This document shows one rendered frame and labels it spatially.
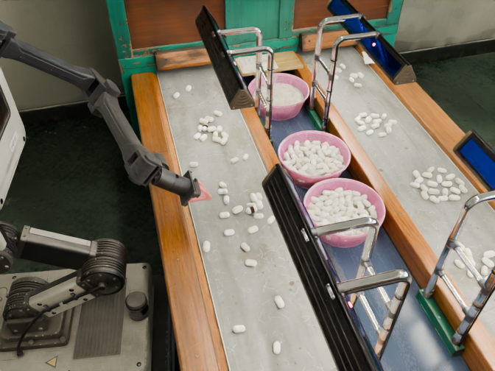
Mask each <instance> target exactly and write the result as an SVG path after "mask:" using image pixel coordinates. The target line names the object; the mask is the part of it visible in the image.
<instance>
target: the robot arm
mask: <svg viewBox="0 0 495 371"><path fill-rule="evenodd" d="M16 35H17V33H16V31H15V30H14V29H13V28H12V27H11V26H9V25H7V24H5V23H3V22H2V21H1V20H0V58H1V57H3V58H6V59H7V58H8V59H12V60H17V61H19V62H22V63H25V64H27V65H28V66H32V67H33V68H36V69H38V70H41V71H44V72H46V73H47V74H51V75H52V76H55V77H57V78H60V79H62V80H65V81H67V82H70V83H71V84H73V85H76V86H77V87H78V88H79V89H80V90H81V91H82V92H83V94H84V95H85V97H86V99H87V100H88V101H89V103H88V107H89V109H90V111H91V113H92V114H94V115H95V116H98V117H100V118H102V117H103V118H104V120H105V122H106V124H107V125H108V127H109V129H110V131H111V133H112V134H113V137H114V138H115V140H116V142H117V144H118V145H119V148H120V150H121V152H122V158H123V161H124V162H125V165H124V167H125V169H126V171H127V173H128V174H129V176H128V178H129V179H130V181H132V182H133V183H135V184H137V185H143V186H147V185H148V184H149V183H150V181H151V183H152V185H154V186H157V187H159V188H162V189H164V190H167V191H170V192H172V193H174V194H177V195H179V196H180V202H181V205H182V206H184V207H186V206H187V205H188V204H189V203H190V202H196V201H201V200H210V199H211V198H212V196H211V195H210V194H209V192H208V191H207V190H206V188H205V187H204V185H203V184H202V183H201V182H200V180H198V179H197V178H195V179H194V180H193V179H192V172H191V171H189V170H188V171H187V172H186V173H185V174H184V176H181V175H179V174H176V173H174V172H171V171H170V170H169V166H168V164H167V161H166V159H165V157H164V155H162V154H161V153H158V152H156V153H152V152H149V151H148V149H146V148H145V147H144V146H143V145H142V144H141V142H140V141H139V139H138V138H137V136H136V134H135V133H134V131H133V129H132V127H131V126H130V124H129V122H128V121H127V119H126V118H125V116H124V114H123V112H122V110H121V109H120V106H119V101H118V99H117V97H118V96H119V94H120V93H121V92H120V91H119V89H118V88H117V86H116V84H115V83H114V82H112V81H111V80H109V79H106V80H105V79H104V78H103V77H102V76H101V75H100V74H99V73H98V72H96V71H95V70H94V69H93V68H91V67H89V68H88V69H87V68H81V67H78V66H75V65H72V64H70V63H68V62H66V61H65V60H61V59H60V58H58V57H55V56H54V55H52V54H49V53H47V52H45V51H43V50H41V49H38V48H36V47H34V46H32V45H30V44H28V43H25V42H23V41H22V40H20V39H18V38H17V37H16ZM201 193H203V194H205V196H204V195H201Z"/></svg>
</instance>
